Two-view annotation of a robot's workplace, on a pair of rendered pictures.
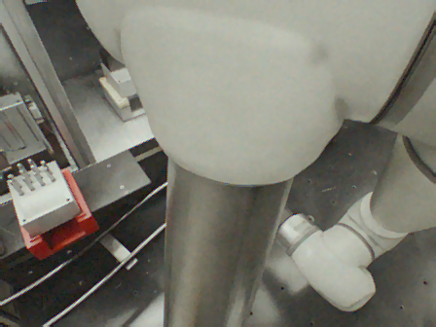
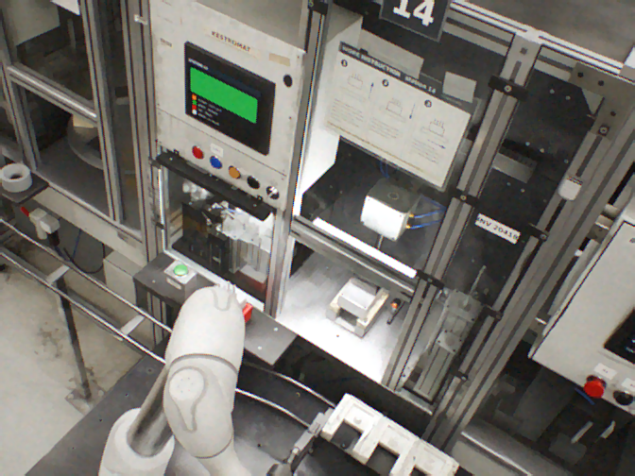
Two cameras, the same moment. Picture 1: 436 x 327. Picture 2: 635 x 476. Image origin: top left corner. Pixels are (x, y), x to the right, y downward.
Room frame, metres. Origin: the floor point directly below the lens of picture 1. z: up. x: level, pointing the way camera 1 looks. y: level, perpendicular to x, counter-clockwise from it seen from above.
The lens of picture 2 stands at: (-0.02, -0.75, 2.52)
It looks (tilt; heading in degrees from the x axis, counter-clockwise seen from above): 46 degrees down; 59
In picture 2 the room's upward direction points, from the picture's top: 11 degrees clockwise
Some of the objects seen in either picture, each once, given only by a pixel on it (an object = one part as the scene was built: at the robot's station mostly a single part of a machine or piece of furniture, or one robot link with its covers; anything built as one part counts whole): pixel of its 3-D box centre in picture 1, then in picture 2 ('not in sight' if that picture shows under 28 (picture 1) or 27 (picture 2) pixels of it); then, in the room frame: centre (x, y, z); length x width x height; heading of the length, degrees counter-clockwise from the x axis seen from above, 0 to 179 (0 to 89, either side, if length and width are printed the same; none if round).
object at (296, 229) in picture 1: (296, 234); not in sight; (0.32, -0.17, 0.88); 0.09 x 0.06 x 0.09; 125
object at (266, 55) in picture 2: not in sight; (248, 85); (0.47, 0.56, 1.60); 0.42 x 0.29 x 0.46; 125
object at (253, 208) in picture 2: not in sight; (213, 181); (0.35, 0.48, 1.37); 0.36 x 0.04 x 0.04; 125
